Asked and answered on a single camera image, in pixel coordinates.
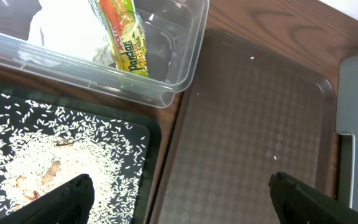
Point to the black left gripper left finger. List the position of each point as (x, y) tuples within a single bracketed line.
[(69, 203)]

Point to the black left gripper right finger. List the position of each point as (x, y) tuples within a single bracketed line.
[(298, 203)]

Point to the rice pile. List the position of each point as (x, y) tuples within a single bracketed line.
[(57, 161)]

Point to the yellow green snack wrapper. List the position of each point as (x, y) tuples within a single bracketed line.
[(125, 33)]

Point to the black waste tray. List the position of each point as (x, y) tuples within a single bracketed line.
[(148, 130)]

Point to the clear plastic waste bin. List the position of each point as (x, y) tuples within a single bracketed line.
[(174, 33)]

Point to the brown serving tray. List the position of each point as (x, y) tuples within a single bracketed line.
[(248, 114)]

